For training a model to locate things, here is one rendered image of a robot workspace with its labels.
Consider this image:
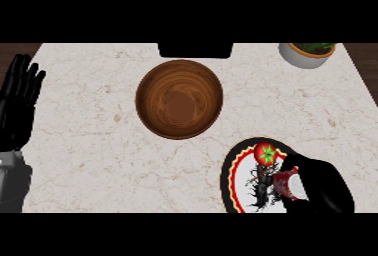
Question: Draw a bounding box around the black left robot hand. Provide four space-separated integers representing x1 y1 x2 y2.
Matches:
0 53 47 153

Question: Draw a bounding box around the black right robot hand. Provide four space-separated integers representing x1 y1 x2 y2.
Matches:
280 152 355 214

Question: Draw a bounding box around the red can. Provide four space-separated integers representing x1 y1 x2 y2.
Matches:
271 166 310 202

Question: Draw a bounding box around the black rimmed white plate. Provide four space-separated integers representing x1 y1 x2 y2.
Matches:
218 136 292 214

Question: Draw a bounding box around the brown wooden bowl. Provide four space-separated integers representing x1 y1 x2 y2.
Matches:
134 59 224 141

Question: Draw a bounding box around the black appliance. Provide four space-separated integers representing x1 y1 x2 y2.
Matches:
156 42 234 60

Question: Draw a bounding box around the potted green plant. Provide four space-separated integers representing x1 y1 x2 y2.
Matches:
277 42 338 70

